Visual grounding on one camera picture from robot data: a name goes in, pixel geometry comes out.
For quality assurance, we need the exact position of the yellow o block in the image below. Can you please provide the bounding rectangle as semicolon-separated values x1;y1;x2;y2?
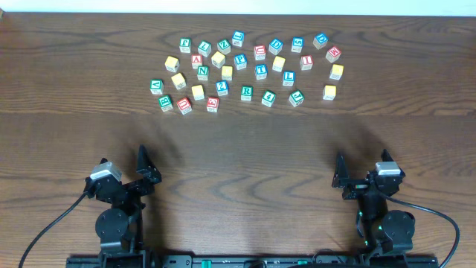
191;85;205;101
222;66;234;80

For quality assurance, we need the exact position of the yellow C block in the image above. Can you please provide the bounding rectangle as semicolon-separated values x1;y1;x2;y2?
272;56;286;72

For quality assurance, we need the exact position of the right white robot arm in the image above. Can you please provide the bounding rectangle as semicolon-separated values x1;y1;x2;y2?
332;150;415;267

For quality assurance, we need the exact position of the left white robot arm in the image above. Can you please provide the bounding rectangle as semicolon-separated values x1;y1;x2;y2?
84;145;162;268

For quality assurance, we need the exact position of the green B block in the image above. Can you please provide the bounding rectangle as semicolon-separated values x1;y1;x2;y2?
158;95;173;112

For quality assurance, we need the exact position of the red U block lower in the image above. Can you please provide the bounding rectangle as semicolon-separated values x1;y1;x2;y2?
177;98;193;115

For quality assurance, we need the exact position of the green V block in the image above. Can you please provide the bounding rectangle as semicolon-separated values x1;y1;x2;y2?
149;79;164;95

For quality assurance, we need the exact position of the yellow G block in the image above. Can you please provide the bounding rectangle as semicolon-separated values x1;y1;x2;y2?
323;85;337;101

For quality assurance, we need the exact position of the green J block right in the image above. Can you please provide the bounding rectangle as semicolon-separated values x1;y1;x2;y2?
289;89;305;107

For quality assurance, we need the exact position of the green j block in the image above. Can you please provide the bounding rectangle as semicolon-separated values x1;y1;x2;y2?
179;38;191;54
289;89;305;107

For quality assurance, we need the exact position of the yellow S block lower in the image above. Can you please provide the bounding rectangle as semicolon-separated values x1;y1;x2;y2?
171;73;187;90

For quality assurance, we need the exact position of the yellow s block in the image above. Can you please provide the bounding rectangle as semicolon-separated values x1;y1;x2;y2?
211;51;226;68
171;73;187;90

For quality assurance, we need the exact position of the yellow K block right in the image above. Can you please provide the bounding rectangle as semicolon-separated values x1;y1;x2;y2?
329;64;344;80

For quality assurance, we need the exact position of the yellow k block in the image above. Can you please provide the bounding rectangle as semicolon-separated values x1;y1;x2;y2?
329;64;344;80
164;56;180;73

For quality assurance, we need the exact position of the green 4 block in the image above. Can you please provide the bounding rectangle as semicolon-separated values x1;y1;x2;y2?
261;90;276;107

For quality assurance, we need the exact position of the yellow K block left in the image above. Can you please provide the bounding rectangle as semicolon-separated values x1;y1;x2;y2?
164;56;180;73

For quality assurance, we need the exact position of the green N block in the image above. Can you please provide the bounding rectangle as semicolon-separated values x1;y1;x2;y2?
197;66;209;80

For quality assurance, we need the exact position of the blue L block lower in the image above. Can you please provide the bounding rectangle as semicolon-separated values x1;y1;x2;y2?
283;71;295;86

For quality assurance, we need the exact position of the blue l block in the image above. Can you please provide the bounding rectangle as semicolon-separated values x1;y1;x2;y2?
283;71;295;86
232;31;245;48

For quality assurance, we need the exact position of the blue 2 block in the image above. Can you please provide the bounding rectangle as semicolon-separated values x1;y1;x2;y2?
216;80;229;96

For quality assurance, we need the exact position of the red M block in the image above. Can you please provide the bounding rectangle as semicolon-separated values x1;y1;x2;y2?
326;46;341;63

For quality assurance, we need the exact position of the red I block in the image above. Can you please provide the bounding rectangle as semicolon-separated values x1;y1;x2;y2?
300;55;314;71

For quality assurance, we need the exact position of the red A block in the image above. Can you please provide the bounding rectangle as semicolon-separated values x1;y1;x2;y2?
191;54;203;69

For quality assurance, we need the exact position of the green R block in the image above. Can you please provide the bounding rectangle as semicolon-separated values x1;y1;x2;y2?
240;86;254;101

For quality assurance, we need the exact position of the yellow S block upper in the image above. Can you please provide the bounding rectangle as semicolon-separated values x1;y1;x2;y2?
211;51;226;68

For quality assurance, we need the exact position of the green J block top left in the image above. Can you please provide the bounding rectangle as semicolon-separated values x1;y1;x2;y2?
179;38;191;54

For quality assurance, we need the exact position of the blue T block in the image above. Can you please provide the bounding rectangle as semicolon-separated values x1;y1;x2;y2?
254;64;268;80

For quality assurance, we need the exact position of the green 7 block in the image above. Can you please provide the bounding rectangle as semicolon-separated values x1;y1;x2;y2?
197;40;212;57

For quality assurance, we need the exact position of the blue D block right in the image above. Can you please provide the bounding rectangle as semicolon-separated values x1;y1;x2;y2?
312;33;329;50

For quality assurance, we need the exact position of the blue d block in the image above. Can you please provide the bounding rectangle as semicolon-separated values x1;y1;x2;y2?
312;33;329;50
268;38;283;55

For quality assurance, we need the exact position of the blue 5 block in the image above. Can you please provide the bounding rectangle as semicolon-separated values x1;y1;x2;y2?
291;36;304;53

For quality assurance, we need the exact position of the blue P block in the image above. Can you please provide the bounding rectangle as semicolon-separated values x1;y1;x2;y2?
234;54;248;71

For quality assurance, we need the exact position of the blue D block left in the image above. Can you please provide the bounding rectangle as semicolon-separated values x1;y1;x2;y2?
268;38;283;55

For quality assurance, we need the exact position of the green Z block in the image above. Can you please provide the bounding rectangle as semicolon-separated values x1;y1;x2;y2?
217;39;231;55

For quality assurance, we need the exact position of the blue L block top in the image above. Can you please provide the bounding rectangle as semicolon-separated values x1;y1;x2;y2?
232;31;245;48

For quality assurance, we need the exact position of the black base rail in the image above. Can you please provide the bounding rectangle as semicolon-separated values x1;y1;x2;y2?
65;255;439;268

